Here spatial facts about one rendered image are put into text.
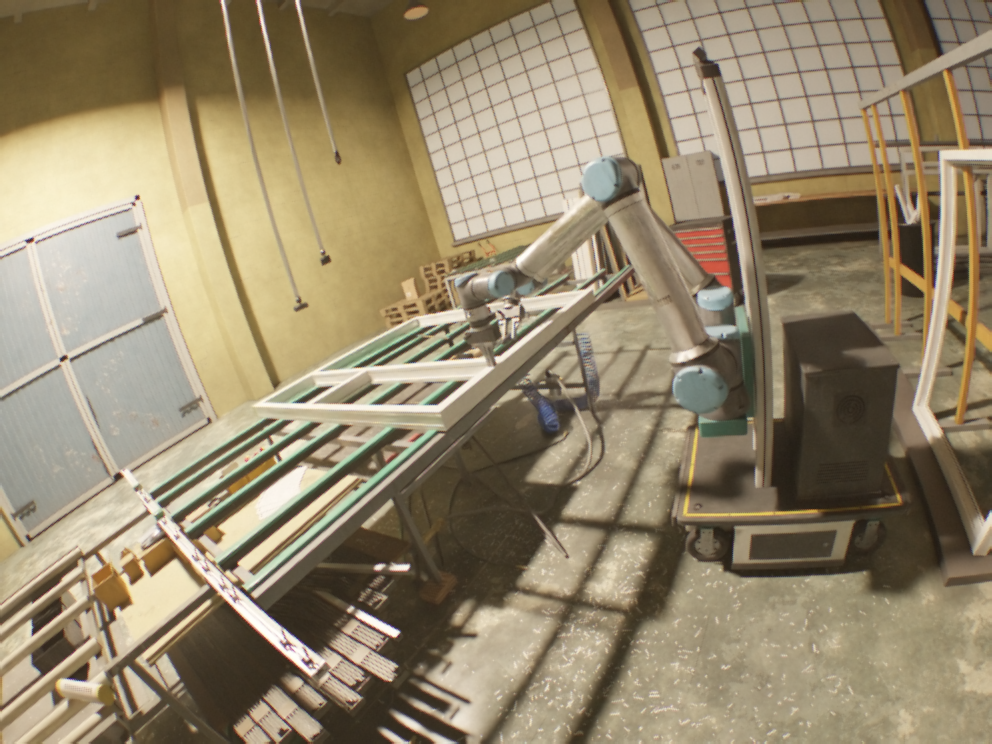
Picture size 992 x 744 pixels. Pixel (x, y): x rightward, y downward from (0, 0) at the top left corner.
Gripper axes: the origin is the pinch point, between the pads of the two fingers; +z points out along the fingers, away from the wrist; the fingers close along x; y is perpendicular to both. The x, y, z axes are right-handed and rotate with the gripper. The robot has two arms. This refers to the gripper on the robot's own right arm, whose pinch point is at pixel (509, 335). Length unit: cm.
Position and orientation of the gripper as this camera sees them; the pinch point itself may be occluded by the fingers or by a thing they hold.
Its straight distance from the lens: 204.7
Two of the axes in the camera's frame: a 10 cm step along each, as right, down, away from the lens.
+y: -5.9, -2.1, -7.8
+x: 8.1, -0.9, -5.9
